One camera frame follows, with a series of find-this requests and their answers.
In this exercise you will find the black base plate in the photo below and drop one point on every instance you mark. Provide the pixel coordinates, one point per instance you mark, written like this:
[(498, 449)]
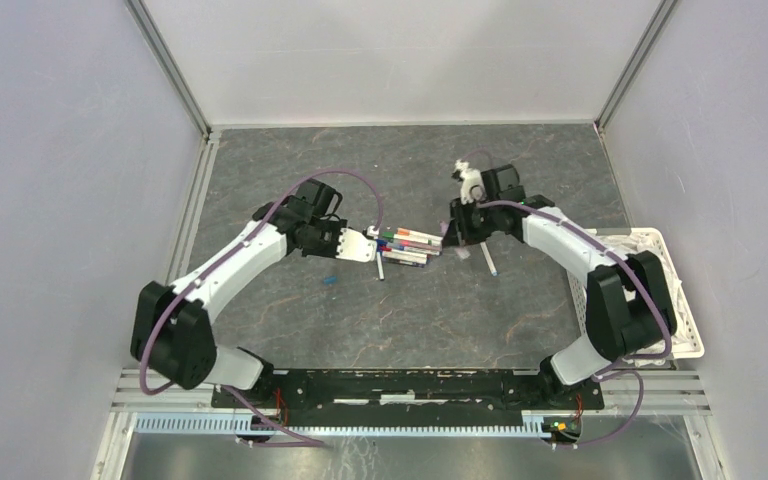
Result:
[(417, 398)]

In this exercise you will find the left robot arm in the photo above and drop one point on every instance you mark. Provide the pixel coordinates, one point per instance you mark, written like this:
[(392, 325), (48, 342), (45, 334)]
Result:
[(172, 336)]

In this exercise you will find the pink highlighter pen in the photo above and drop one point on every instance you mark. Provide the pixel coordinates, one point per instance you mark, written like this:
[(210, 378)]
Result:
[(461, 252)]

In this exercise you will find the slotted cable duct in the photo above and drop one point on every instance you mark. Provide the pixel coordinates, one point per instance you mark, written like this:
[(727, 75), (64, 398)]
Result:
[(241, 424)]

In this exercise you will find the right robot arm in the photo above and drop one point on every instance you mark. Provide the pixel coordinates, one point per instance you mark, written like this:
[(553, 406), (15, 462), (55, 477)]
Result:
[(629, 312)]

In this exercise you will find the white cloth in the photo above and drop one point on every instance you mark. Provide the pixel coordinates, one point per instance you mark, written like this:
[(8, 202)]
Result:
[(685, 341)]

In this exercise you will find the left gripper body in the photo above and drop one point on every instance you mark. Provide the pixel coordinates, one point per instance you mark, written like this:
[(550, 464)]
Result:
[(325, 240)]

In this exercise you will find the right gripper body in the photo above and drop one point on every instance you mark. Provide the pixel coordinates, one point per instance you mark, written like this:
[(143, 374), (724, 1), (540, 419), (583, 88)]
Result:
[(475, 223)]

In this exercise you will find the dark purple pen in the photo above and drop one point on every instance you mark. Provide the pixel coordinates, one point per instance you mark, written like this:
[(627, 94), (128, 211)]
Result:
[(403, 262)]

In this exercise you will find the green capped marker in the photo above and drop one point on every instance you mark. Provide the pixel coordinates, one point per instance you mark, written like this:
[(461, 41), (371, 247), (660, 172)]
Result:
[(392, 234)]

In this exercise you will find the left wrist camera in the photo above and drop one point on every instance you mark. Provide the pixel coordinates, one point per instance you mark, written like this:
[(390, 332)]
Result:
[(354, 246)]

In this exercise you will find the red capped marker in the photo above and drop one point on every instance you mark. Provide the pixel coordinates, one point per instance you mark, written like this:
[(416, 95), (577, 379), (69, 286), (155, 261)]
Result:
[(407, 248)]

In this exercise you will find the orange capped marker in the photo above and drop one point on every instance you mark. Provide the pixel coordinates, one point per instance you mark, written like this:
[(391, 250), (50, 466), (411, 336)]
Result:
[(416, 234)]

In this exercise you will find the blue capped marker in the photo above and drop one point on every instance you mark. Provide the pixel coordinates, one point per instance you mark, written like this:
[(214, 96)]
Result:
[(404, 256)]

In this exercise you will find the light blue capped pen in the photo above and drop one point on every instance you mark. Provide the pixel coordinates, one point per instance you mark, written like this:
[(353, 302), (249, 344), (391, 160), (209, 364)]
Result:
[(489, 260)]

